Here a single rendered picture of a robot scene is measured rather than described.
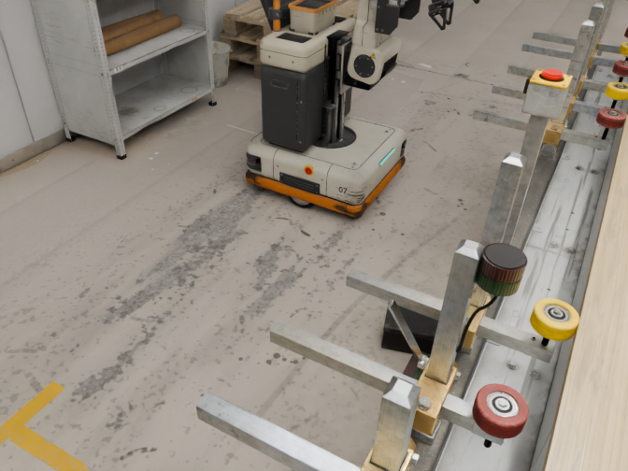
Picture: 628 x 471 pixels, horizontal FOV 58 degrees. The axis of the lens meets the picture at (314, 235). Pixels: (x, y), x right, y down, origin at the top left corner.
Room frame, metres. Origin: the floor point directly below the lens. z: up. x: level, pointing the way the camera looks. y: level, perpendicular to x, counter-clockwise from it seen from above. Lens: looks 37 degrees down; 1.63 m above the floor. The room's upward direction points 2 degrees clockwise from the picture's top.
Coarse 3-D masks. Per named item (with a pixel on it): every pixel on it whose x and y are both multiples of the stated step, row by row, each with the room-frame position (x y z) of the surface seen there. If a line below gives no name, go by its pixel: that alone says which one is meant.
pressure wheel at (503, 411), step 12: (492, 384) 0.57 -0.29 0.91; (480, 396) 0.55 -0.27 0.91; (492, 396) 0.55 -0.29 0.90; (504, 396) 0.55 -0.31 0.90; (516, 396) 0.55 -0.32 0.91; (480, 408) 0.53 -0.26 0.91; (492, 408) 0.53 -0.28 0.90; (504, 408) 0.53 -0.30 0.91; (516, 408) 0.53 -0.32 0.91; (528, 408) 0.53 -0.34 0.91; (480, 420) 0.52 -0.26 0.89; (492, 420) 0.51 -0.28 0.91; (504, 420) 0.51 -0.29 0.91; (516, 420) 0.51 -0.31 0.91; (492, 432) 0.50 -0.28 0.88; (504, 432) 0.50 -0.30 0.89; (516, 432) 0.50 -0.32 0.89
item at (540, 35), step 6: (534, 36) 2.69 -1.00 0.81; (540, 36) 2.68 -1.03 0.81; (546, 36) 2.67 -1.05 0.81; (552, 36) 2.65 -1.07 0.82; (558, 36) 2.64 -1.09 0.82; (564, 36) 2.64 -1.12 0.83; (570, 36) 2.64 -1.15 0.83; (558, 42) 2.64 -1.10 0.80; (564, 42) 2.63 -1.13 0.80; (570, 42) 2.62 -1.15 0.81; (600, 42) 2.58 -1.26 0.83; (600, 48) 2.56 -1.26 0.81; (606, 48) 2.55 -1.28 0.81; (612, 48) 2.53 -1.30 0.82; (618, 48) 2.52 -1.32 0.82
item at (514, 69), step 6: (510, 66) 2.25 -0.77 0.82; (516, 66) 2.24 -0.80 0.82; (522, 66) 2.25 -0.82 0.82; (510, 72) 2.24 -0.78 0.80; (516, 72) 2.23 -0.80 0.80; (522, 72) 2.22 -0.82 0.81; (528, 72) 2.21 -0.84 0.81; (534, 72) 2.20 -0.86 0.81; (588, 84) 2.11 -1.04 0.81; (594, 84) 2.10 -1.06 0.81; (600, 84) 2.09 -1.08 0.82; (606, 84) 2.09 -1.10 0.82; (594, 90) 2.09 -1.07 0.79; (600, 90) 2.09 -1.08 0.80
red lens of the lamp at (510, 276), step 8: (480, 264) 0.60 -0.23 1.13; (488, 264) 0.59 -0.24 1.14; (488, 272) 0.58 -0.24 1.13; (496, 272) 0.58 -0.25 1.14; (504, 272) 0.57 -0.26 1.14; (512, 272) 0.57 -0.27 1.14; (520, 272) 0.58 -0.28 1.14; (496, 280) 0.58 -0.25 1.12; (504, 280) 0.57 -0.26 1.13; (512, 280) 0.57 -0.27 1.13
